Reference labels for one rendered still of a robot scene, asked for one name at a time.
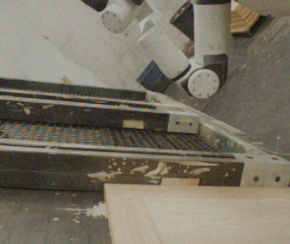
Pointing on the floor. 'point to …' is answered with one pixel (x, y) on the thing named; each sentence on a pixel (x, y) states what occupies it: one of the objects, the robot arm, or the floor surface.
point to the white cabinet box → (56, 65)
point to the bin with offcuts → (185, 19)
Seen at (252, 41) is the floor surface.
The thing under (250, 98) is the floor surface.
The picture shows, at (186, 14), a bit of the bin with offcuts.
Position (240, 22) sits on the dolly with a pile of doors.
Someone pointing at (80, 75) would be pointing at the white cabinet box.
